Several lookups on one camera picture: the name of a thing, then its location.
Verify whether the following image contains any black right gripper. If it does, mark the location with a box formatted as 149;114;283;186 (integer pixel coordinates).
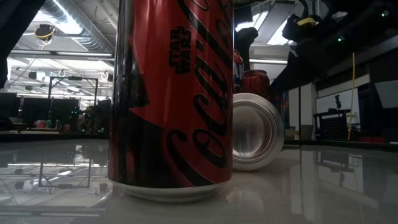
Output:
235;14;352;80

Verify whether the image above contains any red Coca-Cola can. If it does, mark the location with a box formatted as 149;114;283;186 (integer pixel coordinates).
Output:
243;70;271;102

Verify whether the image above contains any red Fanta strawberry can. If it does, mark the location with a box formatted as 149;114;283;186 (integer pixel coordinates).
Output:
233;49;246;95
232;92;285;172

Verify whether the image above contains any red Star Wars cola can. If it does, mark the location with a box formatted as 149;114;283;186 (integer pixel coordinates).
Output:
108;0;234;203

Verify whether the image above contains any yellow tag on gripper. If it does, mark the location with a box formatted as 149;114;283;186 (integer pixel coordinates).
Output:
295;17;318;27

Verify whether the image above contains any silver and teal energy can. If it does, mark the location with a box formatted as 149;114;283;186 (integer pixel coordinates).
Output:
273;88;290;128

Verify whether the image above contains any grey waste bin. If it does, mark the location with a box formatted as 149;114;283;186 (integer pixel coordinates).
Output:
300;124;315;141

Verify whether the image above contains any person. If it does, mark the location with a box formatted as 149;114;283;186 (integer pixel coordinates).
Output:
79;105;101;133

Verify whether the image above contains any black monitor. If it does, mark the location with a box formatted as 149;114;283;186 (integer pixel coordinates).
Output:
0;92;18;125

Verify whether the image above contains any white wall panel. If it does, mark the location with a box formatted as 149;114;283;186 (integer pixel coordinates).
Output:
316;88;361;125

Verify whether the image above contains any silver ceiling duct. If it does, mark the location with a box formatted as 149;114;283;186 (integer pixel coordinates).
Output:
40;0;116;54

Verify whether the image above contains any black frame rig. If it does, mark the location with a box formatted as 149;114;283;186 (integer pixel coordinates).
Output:
47;76;100;108

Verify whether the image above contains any black ceiling cable reel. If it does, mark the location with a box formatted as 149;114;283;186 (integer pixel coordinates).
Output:
34;24;57;40

